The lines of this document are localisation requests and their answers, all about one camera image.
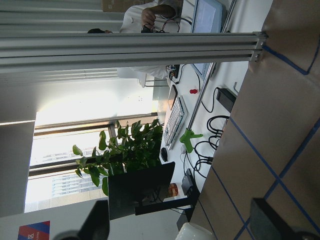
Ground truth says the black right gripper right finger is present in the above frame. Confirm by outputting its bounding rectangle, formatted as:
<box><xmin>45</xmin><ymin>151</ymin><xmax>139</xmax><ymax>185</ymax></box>
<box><xmin>249</xmin><ymin>198</ymin><xmax>320</xmax><ymax>240</ymax></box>

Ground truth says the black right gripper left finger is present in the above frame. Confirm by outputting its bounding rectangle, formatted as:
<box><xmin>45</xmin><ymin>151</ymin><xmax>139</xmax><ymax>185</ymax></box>
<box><xmin>53</xmin><ymin>200</ymin><xmax>110</xmax><ymax>240</ymax></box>

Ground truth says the green plastic clamp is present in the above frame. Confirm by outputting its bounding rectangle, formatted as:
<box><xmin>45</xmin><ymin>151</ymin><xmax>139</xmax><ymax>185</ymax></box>
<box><xmin>179</xmin><ymin>129</ymin><xmax>203</xmax><ymax>154</ymax></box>

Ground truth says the black power adapter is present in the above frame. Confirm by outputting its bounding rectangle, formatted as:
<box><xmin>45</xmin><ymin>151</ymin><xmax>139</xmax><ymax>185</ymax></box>
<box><xmin>216</xmin><ymin>87</ymin><xmax>237</xmax><ymax>113</ymax></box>

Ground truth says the white keyboard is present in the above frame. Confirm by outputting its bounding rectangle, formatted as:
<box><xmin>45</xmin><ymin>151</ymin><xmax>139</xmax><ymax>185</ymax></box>
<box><xmin>162</xmin><ymin>95</ymin><xmax>188</xmax><ymax>150</ymax></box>

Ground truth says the aluminium frame post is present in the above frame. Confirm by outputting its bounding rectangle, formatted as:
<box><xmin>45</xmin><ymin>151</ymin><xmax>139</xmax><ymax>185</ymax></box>
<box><xmin>0</xmin><ymin>32</ymin><xmax>267</xmax><ymax>74</ymax></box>

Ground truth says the black computer monitor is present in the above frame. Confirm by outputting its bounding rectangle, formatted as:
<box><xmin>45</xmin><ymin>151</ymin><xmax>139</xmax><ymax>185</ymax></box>
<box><xmin>108</xmin><ymin>162</ymin><xmax>200</xmax><ymax>220</ymax></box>

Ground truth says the green potted plant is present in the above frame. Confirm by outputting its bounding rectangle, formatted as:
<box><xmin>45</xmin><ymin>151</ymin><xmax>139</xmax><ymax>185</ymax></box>
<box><xmin>72</xmin><ymin>119</ymin><xmax>163</xmax><ymax>196</ymax></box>

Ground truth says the person in white shirt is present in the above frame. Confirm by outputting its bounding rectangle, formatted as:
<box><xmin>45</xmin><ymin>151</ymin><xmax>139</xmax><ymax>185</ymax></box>
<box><xmin>87</xmin><ymin>0</ymin><xmax>193</xmax><ymax>88</ymax></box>

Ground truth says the black computer mouse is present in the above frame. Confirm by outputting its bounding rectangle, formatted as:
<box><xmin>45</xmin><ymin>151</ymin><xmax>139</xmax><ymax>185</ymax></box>
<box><xmin>160</xmin><ymin>147</ymin><xmax>168</xmax><ymax>162</ymax></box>

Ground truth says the white plastic cup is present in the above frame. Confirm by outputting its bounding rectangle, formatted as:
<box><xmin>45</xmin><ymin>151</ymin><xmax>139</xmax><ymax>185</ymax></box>
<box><xmin>175</xmin><ymin>222</ymin><xmax>215</xmax><ymax>240</ymax></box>

